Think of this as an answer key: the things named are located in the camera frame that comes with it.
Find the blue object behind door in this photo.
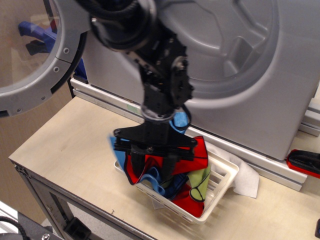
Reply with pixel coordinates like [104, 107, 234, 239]
[74, 58, 88, 80]

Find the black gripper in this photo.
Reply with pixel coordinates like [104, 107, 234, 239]
[113, 119, 197, 183]

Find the white plastic laundry basket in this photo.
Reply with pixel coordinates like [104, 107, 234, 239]
[113, 149, 240, 225]

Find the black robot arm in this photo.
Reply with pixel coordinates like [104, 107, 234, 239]
[79, 0, 197, 181]

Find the green cloth right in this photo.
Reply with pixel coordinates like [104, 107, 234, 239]
[187, 164, 211, 202]

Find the grey round machine door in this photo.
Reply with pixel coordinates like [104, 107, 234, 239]
[0, 0, 90, 118]

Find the grey toy laundry machine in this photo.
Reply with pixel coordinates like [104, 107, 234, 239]
[81, 0, 320, 162]

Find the black cable bottom left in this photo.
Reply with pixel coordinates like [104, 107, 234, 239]
[0, 216, 28, 240]

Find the red black tool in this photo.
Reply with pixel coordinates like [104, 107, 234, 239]
[286, 149, 320, 179]

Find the white felt sheet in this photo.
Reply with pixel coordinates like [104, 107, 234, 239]
[206, 142, 260, 199]

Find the aluminium rail base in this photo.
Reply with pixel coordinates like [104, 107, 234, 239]
[70, 78, 320, 191]

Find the metal table frame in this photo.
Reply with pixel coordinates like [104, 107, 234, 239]
[11, 160, 154, 240]

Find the red cloth black trim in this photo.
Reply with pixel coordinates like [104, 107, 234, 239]
[120, 136, 209, 185]

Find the blue patterned cloth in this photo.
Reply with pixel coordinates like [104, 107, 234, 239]
[160, 173, 189, 200]

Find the red cloth in basket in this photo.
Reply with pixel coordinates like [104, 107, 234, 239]
[172, 184, 205, 218]

